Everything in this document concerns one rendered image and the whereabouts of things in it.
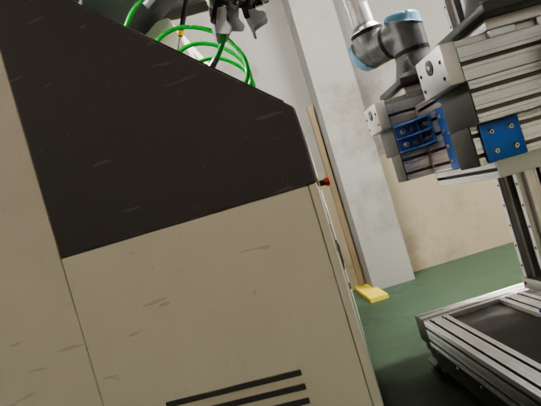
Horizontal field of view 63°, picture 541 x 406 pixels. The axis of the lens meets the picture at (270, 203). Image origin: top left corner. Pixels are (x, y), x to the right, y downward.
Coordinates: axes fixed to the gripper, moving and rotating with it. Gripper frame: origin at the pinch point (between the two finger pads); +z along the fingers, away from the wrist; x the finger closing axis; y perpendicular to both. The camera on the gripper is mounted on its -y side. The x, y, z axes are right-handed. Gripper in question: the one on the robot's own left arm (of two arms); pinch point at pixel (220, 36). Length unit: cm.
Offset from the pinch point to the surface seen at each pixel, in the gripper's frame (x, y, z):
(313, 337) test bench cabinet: -32, 59, 38
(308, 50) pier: 188, -73, 56
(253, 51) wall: 183, -115, 70
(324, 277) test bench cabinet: -26, 55, 28
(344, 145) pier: 176, -23, 104
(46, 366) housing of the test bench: -63, 13, 60
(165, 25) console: 31, -51, 16
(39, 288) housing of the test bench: -58, 4, 46
